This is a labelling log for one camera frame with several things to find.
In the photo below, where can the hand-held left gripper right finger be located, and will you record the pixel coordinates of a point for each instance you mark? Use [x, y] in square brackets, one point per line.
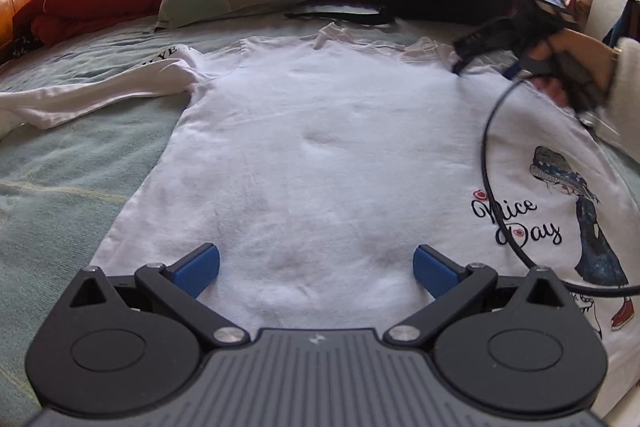
[435, 272]

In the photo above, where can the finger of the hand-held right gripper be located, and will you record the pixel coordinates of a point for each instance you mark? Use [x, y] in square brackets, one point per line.
[520, 69]
[487, 39]

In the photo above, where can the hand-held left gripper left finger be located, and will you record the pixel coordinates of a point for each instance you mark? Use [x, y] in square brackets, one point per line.
[197, 269]

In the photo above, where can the white printed t-shirt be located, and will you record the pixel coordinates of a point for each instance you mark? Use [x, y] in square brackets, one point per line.
[325, 157]

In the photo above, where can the person's right hand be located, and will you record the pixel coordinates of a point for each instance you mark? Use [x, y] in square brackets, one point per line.
[575, 42]

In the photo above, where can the dark blue draped garment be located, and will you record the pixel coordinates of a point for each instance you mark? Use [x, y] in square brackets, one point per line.
[622, 27]

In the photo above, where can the dark patterned cloth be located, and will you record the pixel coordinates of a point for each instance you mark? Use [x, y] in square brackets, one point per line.
[22, 47]

